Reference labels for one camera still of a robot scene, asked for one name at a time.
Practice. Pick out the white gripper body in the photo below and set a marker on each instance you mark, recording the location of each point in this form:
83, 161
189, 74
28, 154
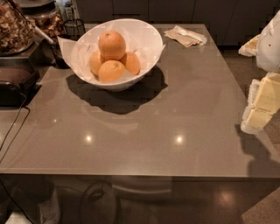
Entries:
269, 46

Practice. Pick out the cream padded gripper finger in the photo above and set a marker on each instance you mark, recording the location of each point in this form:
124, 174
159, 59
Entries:
263, 103
250, 48

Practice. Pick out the orange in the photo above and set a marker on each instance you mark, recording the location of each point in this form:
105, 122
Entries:
112, 45
111, 70
95, 62
131, 62

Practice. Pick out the white bowl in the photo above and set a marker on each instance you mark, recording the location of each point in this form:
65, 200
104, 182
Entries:
140, 38

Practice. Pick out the folded paper napkins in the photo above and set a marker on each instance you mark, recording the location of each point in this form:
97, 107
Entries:
185, 37

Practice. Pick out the white paper liner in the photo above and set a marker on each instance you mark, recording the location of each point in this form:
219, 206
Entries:
67, 50

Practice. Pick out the small glass snack jar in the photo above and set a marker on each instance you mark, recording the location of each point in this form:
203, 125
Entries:
45, 15

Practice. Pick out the black appliance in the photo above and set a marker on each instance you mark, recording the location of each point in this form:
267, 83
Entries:
18, 84

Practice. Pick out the large glass snack jar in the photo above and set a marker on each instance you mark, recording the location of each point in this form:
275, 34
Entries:
16, 35

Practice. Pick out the black wire cup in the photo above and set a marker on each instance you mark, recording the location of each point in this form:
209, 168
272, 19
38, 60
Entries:
74, 28

